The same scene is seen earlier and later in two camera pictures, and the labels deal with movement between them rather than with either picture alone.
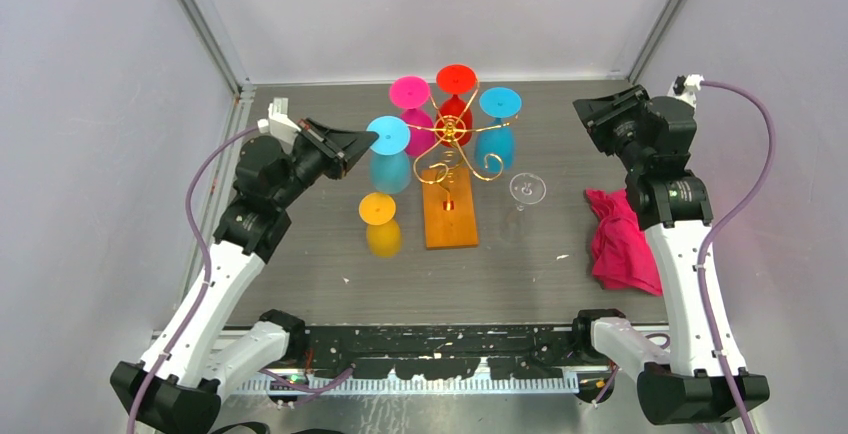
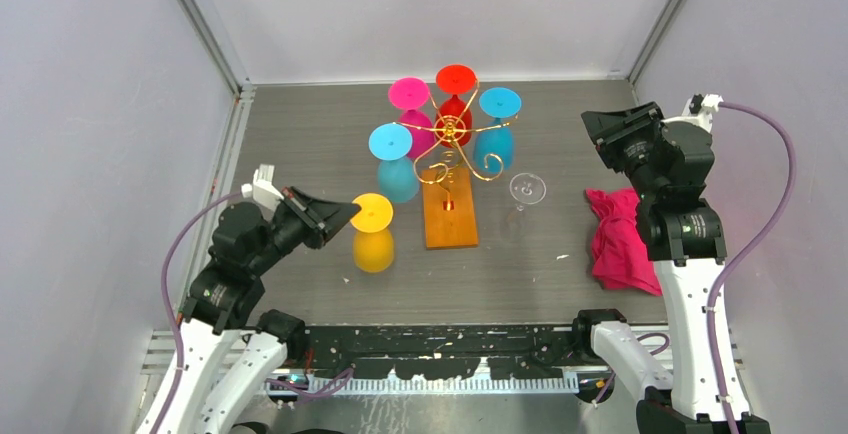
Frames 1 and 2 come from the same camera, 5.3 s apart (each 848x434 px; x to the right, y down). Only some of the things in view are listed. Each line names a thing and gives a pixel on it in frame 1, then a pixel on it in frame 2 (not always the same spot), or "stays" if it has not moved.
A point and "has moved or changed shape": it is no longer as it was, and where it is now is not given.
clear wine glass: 525,188 stays
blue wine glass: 390,164 has moved or changed shape
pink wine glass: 410,94 stays
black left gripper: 341,149 → 323,218
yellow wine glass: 383,233 has moved or changed shape
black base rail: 448,352 stays
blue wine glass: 495,141 stays
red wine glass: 454,117 stays
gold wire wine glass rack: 445,167 stays
